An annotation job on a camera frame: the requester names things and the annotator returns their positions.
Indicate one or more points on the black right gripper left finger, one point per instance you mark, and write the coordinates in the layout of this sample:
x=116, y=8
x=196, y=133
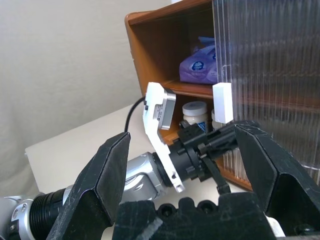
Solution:
x=100, y=187

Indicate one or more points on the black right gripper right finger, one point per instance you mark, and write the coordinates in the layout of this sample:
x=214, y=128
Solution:
x=275, y=175

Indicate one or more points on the white lidded bottle blue label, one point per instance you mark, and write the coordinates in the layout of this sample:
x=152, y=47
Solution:
x=193, y=112

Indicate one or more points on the clear ribbed sliding door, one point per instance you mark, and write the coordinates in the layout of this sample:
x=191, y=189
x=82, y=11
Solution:
x=275, y=62

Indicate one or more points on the purple tissue pack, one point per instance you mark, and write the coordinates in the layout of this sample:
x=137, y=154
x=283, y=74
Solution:
x=197, y=70

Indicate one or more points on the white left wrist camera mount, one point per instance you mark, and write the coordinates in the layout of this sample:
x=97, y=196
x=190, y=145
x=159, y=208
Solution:
x=152, y=125

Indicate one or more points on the brown wooden cabinet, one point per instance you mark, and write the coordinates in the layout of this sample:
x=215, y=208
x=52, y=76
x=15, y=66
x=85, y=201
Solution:
x=147, y=62

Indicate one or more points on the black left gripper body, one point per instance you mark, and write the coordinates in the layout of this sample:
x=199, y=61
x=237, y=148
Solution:
x=186, y=160

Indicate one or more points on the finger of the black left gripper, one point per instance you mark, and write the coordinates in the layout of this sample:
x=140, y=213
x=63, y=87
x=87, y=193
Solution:
x=215, y=172
x=221, y=138

